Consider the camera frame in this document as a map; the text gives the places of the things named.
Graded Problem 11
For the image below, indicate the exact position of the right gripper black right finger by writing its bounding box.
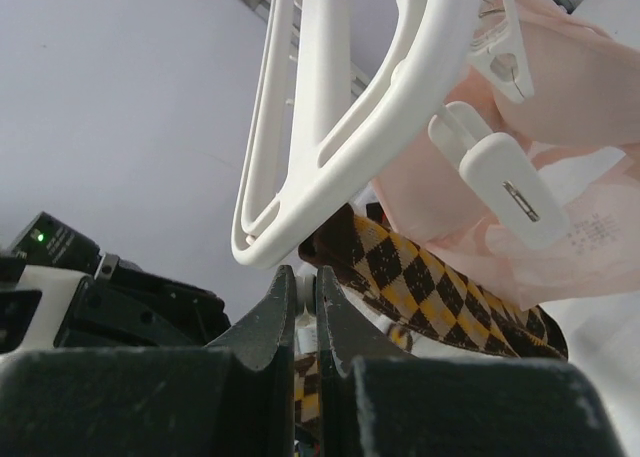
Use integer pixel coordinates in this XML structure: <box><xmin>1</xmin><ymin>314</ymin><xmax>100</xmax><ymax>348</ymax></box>
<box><xmin>315</xmin><ymin>267</ymin><xmax>624</xmax><ymax>456</ymax></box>

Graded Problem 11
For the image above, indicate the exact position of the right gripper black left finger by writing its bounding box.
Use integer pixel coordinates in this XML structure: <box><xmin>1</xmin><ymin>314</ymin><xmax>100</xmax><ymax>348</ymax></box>
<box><xmin>1</xmin><ymin>267</ymin><xmax>295</xmax><ymax>456</ymax></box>

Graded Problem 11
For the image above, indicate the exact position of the white hanger clip large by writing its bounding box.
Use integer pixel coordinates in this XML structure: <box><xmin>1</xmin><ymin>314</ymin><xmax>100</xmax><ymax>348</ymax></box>
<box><xmin>428</xmin><ymin>101</ymin><xmax>569</xmax><ymax>250</ymax></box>

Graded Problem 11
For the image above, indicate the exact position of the pink sock front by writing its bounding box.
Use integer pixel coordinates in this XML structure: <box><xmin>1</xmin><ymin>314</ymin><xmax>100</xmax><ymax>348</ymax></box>
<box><xmin>372</xmin><ymin>0</ymin><xmax>639</xmax><ymax>308</ymax></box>

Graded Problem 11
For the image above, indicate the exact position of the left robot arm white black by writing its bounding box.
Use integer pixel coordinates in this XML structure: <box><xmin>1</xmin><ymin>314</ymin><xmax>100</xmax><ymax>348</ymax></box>
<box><xmin>1</xmin><ymin>212</ymin><xmax>231</xmax><ymax>355</ymax></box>

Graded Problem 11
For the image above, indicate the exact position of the white plastic clip hanger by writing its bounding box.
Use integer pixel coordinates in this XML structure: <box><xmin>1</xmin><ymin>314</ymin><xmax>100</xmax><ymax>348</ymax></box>
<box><xmin>231</xmin><ymin>0</ymin><xmax>533</xmax><ymax>269</ymax></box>

